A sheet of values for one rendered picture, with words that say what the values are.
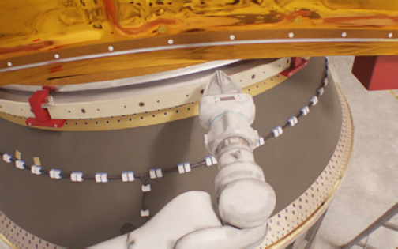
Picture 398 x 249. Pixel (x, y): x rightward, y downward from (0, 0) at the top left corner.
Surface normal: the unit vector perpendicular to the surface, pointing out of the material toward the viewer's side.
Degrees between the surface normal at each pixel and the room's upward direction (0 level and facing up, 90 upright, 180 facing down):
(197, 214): 5
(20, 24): 86
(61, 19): 94
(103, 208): 62
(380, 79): 90
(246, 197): 1
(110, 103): 90
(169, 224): 22
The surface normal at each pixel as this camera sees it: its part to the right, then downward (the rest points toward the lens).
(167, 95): 0.24, 0.60
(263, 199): 0.11, -0.72
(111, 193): 0.00, 0.19
